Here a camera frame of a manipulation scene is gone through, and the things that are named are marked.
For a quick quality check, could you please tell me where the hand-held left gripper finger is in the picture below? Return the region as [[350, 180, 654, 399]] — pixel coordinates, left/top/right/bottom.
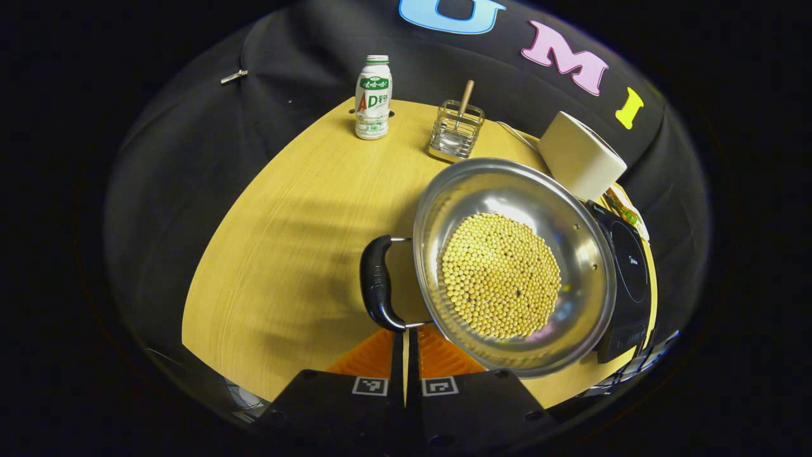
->
[[256, 328, 410, 456], [408, 324, 560, 457]]

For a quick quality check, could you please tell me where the stainless steel pot black handle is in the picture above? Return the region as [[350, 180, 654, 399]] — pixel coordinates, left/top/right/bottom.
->
[[359, 157, 618, 380]]

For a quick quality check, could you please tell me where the black induction cooktop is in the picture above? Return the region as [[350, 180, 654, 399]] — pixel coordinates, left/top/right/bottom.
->
[[586, 200, 655, 364]]

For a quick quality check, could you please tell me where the pile of soybeans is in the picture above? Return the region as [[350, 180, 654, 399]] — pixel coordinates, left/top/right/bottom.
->
[[440, 213, 563, 340]]

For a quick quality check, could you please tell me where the sandwich on plate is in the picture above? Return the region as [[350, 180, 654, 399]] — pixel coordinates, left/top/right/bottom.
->
[[603, 187, 649, 243]]

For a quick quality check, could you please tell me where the white cylindrical container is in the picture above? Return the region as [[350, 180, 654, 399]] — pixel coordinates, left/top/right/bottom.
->
[[537, 111, 628, 202]]

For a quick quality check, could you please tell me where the white green-label drink bottle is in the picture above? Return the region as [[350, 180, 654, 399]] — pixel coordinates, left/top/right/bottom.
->
[[354, 55, 393, 141]]

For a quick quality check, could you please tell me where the wooden stick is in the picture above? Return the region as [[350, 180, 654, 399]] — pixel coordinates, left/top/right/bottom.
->
[[457, 79, 476, 119]]

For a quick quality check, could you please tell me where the metal wire holder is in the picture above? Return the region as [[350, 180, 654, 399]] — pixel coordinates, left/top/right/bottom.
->
[[428, 100, 487, 163]]

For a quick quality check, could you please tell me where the cooktop power cable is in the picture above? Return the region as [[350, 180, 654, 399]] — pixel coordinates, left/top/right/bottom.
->
[[495, 121, 541, 154]]

